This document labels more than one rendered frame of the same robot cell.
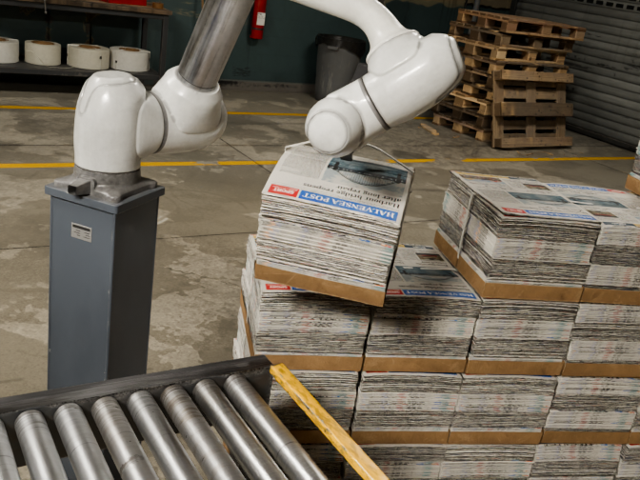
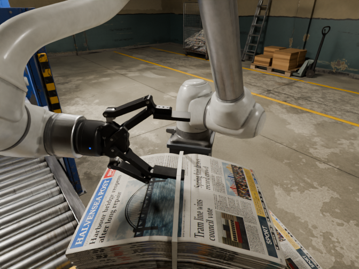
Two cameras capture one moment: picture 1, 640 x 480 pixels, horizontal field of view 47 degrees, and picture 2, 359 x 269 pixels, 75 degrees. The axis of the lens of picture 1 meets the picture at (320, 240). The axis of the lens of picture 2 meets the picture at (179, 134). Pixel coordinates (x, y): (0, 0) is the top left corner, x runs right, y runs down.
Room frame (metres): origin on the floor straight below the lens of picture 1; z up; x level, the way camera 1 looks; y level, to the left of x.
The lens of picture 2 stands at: (1.56, -0.45, 1.55)
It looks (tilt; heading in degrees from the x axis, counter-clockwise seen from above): 29 degrees down; 85
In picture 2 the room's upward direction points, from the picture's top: straight up
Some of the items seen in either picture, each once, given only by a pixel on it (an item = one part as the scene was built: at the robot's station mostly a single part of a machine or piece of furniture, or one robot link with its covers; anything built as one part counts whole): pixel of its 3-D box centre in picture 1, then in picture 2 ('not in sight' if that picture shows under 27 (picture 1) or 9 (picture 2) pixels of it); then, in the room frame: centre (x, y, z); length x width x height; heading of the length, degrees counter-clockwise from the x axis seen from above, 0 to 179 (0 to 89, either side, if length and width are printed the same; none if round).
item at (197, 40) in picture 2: not in sight; (203, 30); (3.07, 8.11, 0.85); 1.21 x 0.83 x 1.71; 124
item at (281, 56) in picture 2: not in sight; (279, 60); (4.81, 5.90, 0.28); 1.20 x 0.83 x 0.57; 124
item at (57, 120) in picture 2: not in sight; (71, 135); (1.37, -0.01, 1.32); 0.09 x 0.06 x 0.09; 82
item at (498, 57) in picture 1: (504, 75); not in sight; (8.64, -1.79, 0.65); 1.33 x 0.94 x 1.30; 128
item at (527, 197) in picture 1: (520, 194); not in sight; (1.99, -0.53, 1.06); 0.37 x 0.29 x 0.01; 15
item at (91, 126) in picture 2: not in sight; (106, 139); (1.44, -0.02, 1.31); 0.09 x 0.07 x 0.08; 173
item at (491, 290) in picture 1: (503, 263); not in sight; (1.98, -0.53, 0.86); 0.38 x 0.29 x 0.04; 15
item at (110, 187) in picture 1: (102, 176); (188, 130); (1.68, 0.54, 1.03); 0.22 x 0.18 x 0.06; 162
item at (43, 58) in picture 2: not in sight; (49, 86); (0.76, 1.27, 1.05); 0.05 x 0.05 x 0.45; 34
